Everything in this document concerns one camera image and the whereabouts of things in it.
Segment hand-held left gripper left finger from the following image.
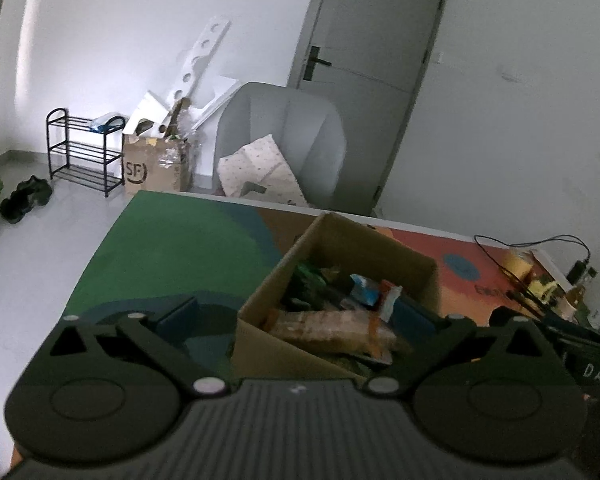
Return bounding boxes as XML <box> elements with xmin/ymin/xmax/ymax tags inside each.
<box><xmin>44</xmin><ymin>295</ymin><xmax>229</xmax><ymax>400</ymax></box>

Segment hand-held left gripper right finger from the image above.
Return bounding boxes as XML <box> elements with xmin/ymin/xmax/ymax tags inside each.
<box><xmin>362</xmin><ymin>295</ymin><xmax>549</xmax><ymax>397</ymax></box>

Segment small blue snack packet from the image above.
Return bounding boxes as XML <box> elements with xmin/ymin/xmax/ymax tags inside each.
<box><xmin>349</xmin><ymin>273</ymin><xmax>383</xmax><ymax>307</ymax></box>

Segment brown cardboard box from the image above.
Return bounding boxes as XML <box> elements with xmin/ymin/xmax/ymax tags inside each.
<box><xmin>232</xmin><ymin>212</ymin><xmax>440</xmax><ymax>387</ymax></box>

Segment beige biscuit packet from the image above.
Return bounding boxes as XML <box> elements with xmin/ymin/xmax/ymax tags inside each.
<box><xmin>264</xmin><ymin>308</ymin><xmax>382</xmax><ymax>357</ymax></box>

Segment large green snack packet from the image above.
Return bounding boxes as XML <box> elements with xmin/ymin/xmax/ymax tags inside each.
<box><xmin>287</xmin><ymin>258</ymin><xmax>342</xmax><ymax>312</ymax></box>

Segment brown glass bottle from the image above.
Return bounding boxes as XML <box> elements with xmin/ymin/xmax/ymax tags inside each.
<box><xmin>562</xmin><ymin>264</ymin><xmax>599</xmax><ymax>322</ymax></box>

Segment cat printed table mat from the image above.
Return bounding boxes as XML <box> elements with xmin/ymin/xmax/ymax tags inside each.
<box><xmin>61</xmin><ymin>190</ymin><xmax>597</xmax><ymax>391</ymax></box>

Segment yellow tape dispenser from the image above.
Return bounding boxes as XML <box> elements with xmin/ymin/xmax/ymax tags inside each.
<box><xmin>527</xmin><ymin>277</ymin><xmax>562</xmax><ymax>307</ymax></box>

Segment masking tape roll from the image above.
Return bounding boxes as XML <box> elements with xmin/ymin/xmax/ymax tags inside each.
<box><xmin>504</xmin><ymin>248</ymin><xmax>537</xmax><ymax>282</ymax></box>

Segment printed cardboard shipping box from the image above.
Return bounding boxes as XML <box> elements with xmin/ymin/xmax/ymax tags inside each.
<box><xmin>122</xmin><ymin>132</ymin><xmax>191</xmax><ymax>196</ymax></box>

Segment dotted beige pillow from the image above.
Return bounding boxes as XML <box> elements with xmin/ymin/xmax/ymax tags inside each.
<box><xmin>217</xmin><ymin>133</ymin><xmax>309</xmax><ymax>207</ymax></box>

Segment crumpled clear plastic wrap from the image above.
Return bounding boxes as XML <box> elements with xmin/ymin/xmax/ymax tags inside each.
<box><xmin>159</xmin><ymin>99</ymin><xmax>201</xmax><ymax>171</ymax></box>

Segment black shoe rack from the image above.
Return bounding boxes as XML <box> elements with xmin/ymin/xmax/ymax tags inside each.
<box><xmin>45</xmin><ymin>108</ymin><xmax>126</xmax><ymax>198</ymax></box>

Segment dark shoes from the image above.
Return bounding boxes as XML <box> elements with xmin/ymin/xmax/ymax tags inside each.
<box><xmin>0</xmin><ymin>175</ymin><xmax>54</xmax><ymax>224</ymax></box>

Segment white folded cardboard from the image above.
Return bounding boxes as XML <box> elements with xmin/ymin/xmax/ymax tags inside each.
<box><xmin>122</xmin><ymin>90</ymin><xmax>174</xmax><ymax>139</ymax></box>

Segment grey armchair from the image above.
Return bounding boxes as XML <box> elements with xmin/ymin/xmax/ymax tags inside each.
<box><xmin>213</xmin><ymin>81</ymin><xmax>349</xmax><ymax>212</ymax></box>

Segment white flat boards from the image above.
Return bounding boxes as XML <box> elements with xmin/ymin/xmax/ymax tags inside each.
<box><xmin>189</xmin><ymin>75</ymin><xmax>244</xmax><ymax>132</ymax></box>

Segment grey door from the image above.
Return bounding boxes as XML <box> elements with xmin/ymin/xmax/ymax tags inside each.
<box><xmin>287</xmin><ymin>0</ymin><xmax>454</xmax><ymax>217</ymax></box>

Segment white board with holes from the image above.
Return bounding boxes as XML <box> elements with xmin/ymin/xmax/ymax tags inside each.
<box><xmin>165</xmin><ymin>15</ymin><xmax>230</xmax><ymax>112</ymax></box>

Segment black cable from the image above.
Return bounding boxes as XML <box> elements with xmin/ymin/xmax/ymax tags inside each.
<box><xmin>473</xmin><ymin>233</ymin><xmax>592</xmax><ymax>291</ymax></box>

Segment black door handle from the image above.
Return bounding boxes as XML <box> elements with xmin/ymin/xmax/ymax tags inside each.
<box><xmin>303</xmin><ymin>45</ymin><xmax>333</xmax><ymax>81</ymax></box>

